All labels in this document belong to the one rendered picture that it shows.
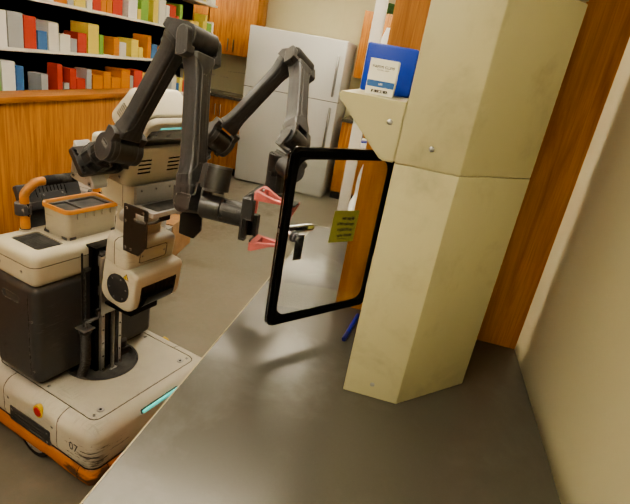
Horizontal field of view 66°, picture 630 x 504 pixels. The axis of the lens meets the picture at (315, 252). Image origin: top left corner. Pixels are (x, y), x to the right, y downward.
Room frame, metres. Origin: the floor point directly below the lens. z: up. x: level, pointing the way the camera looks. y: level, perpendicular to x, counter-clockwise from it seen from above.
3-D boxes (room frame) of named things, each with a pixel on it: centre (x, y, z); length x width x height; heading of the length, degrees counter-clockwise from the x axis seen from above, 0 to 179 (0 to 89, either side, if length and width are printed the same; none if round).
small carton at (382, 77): (0.94, -0.06, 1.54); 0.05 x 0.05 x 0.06; 82
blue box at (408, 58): (1.08, -0.09, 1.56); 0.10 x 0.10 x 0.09; 81
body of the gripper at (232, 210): (1.06, 0.19, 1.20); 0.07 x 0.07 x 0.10; 81
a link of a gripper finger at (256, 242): (1.05, 0.12, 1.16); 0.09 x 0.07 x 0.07; 81
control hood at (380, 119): (1.00, -0.08, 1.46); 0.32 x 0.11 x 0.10; 171
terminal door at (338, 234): (1.04, -0.03, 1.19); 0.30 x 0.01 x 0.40; 132
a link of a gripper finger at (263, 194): (1.05, 0.12, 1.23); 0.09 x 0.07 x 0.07; 81
